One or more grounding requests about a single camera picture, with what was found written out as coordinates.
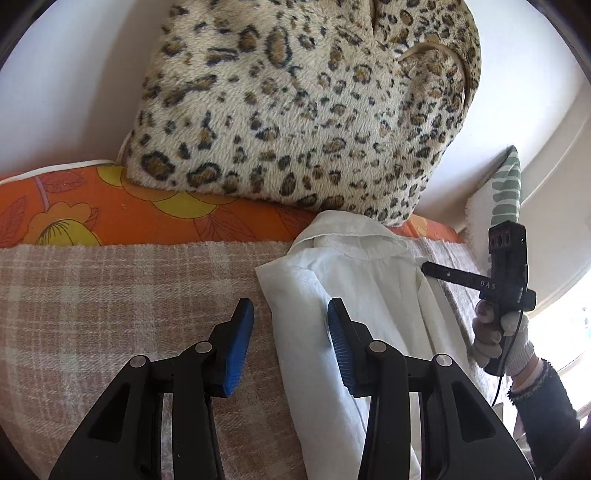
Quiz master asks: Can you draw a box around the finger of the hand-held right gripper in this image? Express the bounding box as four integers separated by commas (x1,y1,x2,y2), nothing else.
421,261,490,291

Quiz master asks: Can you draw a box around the orange floral bed sheet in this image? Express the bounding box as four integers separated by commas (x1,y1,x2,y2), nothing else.
0,159,462,250

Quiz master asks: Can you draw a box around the person's right forearm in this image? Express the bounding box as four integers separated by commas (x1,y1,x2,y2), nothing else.
508,360,583,462

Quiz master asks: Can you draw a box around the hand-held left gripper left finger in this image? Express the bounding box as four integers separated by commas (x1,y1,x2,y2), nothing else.
48,298,256,480

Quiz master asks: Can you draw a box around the green striped white pillow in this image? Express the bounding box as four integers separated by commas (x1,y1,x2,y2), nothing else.
466,145,522,273

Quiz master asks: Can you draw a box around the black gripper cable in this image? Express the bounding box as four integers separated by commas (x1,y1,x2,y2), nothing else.
492,314,529,407

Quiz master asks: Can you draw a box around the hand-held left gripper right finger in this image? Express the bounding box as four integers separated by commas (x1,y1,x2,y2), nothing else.
327,298,536,480

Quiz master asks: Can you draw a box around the leopard print cushion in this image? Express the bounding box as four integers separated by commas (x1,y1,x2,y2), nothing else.
117,0,482,227

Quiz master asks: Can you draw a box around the bright window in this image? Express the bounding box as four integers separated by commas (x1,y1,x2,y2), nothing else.
531,258,591,370

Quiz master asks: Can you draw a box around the pink plaid blanket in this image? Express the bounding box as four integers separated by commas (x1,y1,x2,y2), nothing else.
0,237,513,480

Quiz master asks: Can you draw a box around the person's right hand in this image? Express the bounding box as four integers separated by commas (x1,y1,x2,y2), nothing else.
471,300,536,379

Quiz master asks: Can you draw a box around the white long-sleeve shirt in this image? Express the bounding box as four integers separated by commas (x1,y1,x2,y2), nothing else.
255,210,481,480

